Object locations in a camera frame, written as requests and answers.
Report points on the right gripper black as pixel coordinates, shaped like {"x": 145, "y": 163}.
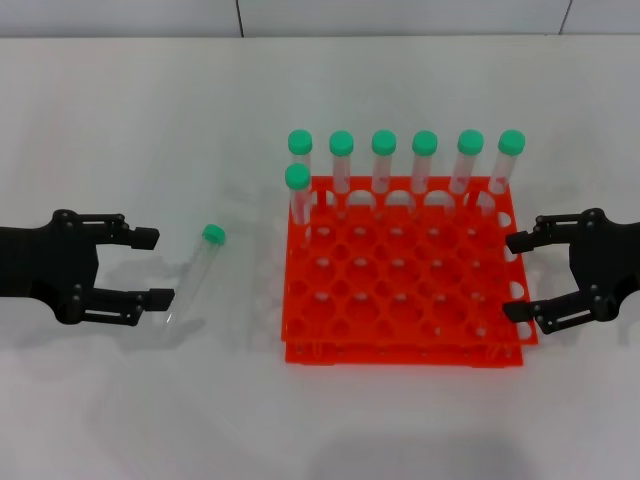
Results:
{"x": 605, "y": 260}

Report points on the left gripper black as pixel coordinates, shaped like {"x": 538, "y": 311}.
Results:
{"x": 45, "y": 262}

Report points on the green-capped clear test tube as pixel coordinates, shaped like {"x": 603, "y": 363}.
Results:
{"x": 512, "y": 142}
{"x": 341, "y": 143}
{"x": 384, "y": 141}
{"x": 197, "y": 265}
{"x": 424, "y": 143}
{"x": 300, "y": 141}
{"x": 471, "y": 142}
{"x": 297, "y": 177}

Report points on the orange test tube rack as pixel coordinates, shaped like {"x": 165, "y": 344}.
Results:
{"x": 400, "y": 280}

